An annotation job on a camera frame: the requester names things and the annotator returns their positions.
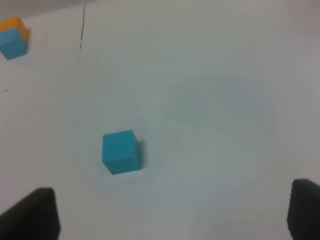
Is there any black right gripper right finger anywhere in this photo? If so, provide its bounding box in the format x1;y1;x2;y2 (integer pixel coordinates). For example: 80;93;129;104
287;178;320;240

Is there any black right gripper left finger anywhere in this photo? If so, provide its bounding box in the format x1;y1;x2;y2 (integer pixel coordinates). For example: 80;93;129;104
0;187;61;240

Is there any template blue cube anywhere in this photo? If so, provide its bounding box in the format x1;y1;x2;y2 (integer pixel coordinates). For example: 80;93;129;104
0;28;28;60

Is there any template orange cube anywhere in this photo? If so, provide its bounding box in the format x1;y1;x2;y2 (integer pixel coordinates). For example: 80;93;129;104
0;16;29;42

